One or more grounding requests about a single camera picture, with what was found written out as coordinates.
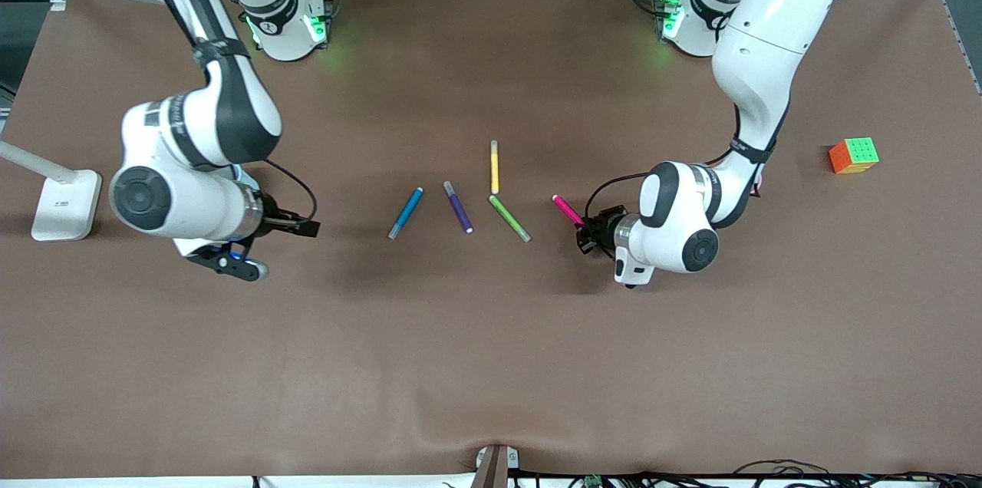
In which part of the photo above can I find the purple marker pen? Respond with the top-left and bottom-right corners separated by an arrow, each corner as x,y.
443,181 -> 474,234

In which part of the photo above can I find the pink marker pen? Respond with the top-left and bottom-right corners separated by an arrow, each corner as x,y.
552,194 -> 588,228

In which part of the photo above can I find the blue marker pen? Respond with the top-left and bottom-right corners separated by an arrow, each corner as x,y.
387,186 -> 425,241

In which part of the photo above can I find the colourful puzzle cube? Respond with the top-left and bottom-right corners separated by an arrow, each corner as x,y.
829,137 -> 880,175

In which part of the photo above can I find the green marker pen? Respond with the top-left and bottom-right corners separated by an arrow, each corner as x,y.
489,195 -> 532,244

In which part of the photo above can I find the brown table cover sheet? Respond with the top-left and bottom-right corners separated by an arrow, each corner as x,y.
0,0 -> 982,481

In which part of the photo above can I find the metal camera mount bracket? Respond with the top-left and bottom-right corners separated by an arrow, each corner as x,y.
471,443 -> 519,488

